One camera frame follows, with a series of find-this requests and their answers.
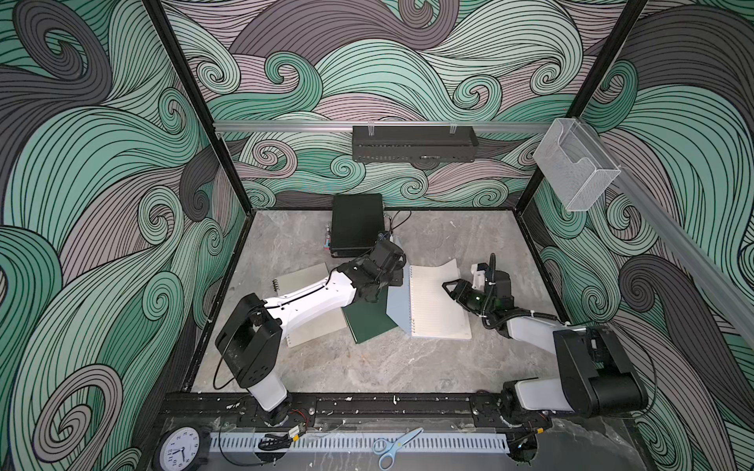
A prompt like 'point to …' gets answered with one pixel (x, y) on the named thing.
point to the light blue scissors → (387, 447)
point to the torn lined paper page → (426, 284)
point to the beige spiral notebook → (317, 326)
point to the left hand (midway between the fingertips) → (398, 265)
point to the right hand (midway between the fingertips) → (444, 288)
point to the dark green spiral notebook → (366, 319)
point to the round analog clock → (179, 448)
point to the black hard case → (357, 220)
